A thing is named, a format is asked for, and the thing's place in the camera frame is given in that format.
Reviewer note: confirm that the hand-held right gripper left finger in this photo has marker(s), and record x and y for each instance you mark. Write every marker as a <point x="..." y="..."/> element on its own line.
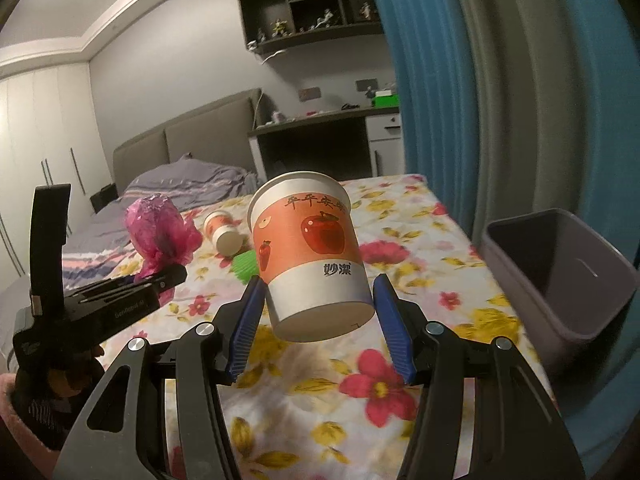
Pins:
<point x="245" y="320"/>

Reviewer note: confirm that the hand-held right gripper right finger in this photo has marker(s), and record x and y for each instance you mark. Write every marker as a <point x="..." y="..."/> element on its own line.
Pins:
<point x="395" y="330"/>

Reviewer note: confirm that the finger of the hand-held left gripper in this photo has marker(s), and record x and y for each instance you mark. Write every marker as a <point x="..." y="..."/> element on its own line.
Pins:
<point x="167" y="276"/>

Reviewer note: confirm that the pink plastic bag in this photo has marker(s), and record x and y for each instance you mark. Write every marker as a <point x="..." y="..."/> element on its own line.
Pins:
<point x="155" y="230"/>

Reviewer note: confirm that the orange apple print paper cup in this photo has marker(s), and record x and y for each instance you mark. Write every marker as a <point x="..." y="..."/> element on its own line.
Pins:
<point x="220" y="227"/>
<point x="310" y="250"/>

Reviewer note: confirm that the grey plastic bin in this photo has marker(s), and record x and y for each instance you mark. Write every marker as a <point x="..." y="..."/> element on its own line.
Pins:
<point x="530" y="300"/>

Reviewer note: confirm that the person's left forearm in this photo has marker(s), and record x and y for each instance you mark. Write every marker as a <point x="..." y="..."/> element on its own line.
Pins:
<point x="20" y="410"/>

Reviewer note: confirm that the person's left hand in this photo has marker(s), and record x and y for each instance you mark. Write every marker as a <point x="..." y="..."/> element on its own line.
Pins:
<point x="75" y="375"/>

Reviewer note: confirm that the green ridged plastic piece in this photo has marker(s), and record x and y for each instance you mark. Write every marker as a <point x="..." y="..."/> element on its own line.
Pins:
<point x="246" y="267"/>

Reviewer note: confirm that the black nightstand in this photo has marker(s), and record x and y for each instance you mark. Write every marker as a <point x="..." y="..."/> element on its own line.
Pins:
<point x="104" y="197"/>

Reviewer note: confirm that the floral tablecloth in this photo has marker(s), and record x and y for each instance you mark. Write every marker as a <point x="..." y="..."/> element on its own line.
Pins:
<point x="425" y="240"/>

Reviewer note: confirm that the grey bed with striped duvet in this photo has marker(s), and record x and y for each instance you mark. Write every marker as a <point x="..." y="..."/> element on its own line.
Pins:
<point x="210" y="180"/>

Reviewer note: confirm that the white wardrobe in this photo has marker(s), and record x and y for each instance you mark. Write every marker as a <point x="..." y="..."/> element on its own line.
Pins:
<point x="40" y="125"/>

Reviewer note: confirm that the grey upholstered bed headboard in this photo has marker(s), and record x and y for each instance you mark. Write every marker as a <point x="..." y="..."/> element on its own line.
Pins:
<point x="200" y="135"/>

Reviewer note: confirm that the white drawer unit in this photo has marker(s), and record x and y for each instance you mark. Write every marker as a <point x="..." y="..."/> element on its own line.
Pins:
<point x="385" y="130"/>

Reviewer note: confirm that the dark top desk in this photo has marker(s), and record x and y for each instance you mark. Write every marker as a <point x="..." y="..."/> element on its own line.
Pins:
<point x="310" y="120"/>

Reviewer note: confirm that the green box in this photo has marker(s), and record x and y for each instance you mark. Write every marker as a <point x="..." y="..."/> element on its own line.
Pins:
<point x="385" y="101"/>

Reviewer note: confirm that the white curved lamp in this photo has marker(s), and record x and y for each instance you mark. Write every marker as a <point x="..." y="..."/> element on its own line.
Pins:
<point x="272" y="56"/>

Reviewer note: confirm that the row of small figurines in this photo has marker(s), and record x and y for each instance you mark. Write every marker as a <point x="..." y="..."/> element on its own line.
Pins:
<point x="276" y="27"/>

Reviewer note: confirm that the blue and grey curtain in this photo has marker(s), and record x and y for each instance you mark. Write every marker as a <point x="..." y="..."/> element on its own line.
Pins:
<point x="425" y="60"/>

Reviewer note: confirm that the grey wall socket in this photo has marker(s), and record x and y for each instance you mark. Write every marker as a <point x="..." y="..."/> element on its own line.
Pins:
<point x="367" y="85"/>
<point x="309" y="94"/>

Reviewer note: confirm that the dark wall shelf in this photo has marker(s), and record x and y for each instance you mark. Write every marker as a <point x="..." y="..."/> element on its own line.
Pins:
<point x="243" y="15"/>

